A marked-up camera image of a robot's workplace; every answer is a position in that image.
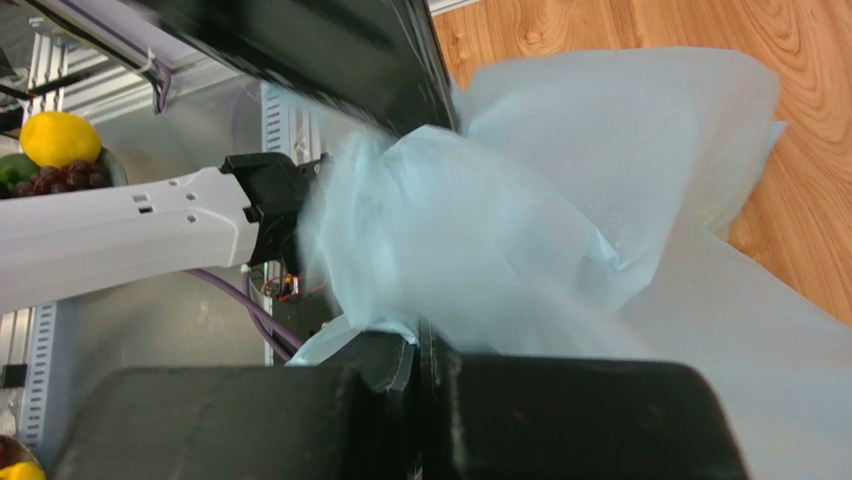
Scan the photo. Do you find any green fake apple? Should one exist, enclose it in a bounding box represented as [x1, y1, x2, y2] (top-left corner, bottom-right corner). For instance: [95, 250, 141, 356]
[1, 153, 40, 200]

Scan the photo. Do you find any yellow fake banana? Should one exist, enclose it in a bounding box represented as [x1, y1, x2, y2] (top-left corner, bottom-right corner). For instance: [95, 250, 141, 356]
[0, 462, 46, 480]

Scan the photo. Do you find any yellow fake lemon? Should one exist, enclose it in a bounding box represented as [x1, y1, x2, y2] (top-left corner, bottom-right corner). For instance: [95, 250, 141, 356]
[19, 111, 102, 168]

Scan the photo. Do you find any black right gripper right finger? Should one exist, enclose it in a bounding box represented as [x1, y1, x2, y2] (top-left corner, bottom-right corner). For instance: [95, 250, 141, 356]
[420, 323, 748, 479]

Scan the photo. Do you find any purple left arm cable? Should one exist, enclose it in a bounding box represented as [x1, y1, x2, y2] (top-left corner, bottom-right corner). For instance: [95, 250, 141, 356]
[186, 266, 306, 364]

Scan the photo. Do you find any red purple fake grape bunch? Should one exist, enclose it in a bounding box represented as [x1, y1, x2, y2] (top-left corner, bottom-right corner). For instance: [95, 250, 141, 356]
[12, 161, 113, 198]

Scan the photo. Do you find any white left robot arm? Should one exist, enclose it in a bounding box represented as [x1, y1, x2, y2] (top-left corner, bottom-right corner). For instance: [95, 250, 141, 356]
[1, 1, 459, 313]

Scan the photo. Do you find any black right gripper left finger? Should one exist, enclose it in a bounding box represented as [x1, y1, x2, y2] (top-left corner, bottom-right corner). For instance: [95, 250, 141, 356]
[50, 332, 418, 479]

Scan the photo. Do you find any light blue plastic bag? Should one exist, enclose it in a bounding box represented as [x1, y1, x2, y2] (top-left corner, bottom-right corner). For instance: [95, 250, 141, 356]
[293, 47, 851, 479]

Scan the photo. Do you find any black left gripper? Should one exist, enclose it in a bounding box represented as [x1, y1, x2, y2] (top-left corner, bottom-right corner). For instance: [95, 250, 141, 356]
[142, 0, 460, 137]

